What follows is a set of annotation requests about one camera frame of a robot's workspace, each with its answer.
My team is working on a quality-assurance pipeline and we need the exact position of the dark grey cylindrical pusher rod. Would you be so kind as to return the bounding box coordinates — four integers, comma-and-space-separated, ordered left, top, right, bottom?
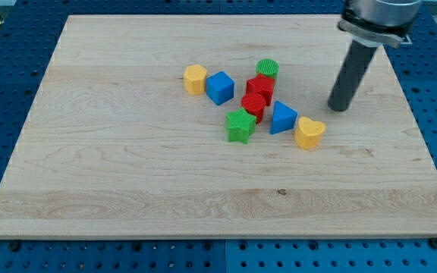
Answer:
328, 40, 377, 112

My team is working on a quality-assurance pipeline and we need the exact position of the red star block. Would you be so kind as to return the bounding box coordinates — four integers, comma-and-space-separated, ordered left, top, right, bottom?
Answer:
246, 73, 275, 106

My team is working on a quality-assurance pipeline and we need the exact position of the blue cube block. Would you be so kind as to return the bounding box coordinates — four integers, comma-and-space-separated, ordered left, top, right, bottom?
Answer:
206, 71, 234, 105

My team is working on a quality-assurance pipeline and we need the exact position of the light wooden board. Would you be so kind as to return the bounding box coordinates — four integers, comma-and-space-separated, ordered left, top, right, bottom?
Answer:
0, 15, 437, 240

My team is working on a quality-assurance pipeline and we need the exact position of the yellow hexagon block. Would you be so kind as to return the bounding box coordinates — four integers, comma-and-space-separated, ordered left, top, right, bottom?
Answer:
184, 64, 208, 95

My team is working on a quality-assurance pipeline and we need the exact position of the blue triangle block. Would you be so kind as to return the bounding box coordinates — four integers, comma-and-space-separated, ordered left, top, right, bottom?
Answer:
269, 101, 298, 134

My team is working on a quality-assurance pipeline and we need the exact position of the green star block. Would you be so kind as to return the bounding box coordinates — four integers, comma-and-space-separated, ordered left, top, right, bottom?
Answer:
225, 107, 256, 144

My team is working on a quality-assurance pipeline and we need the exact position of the green cylinder block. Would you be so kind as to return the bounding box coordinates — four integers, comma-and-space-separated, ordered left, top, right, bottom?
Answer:
256, 58, 279, 79

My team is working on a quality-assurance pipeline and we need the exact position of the yellow heart block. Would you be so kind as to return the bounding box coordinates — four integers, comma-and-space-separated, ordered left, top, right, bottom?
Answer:
294, 116, 326, 149

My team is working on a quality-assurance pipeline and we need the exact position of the red cylinder block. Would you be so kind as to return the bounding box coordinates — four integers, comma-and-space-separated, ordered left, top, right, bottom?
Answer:
241, 93, 266, 124

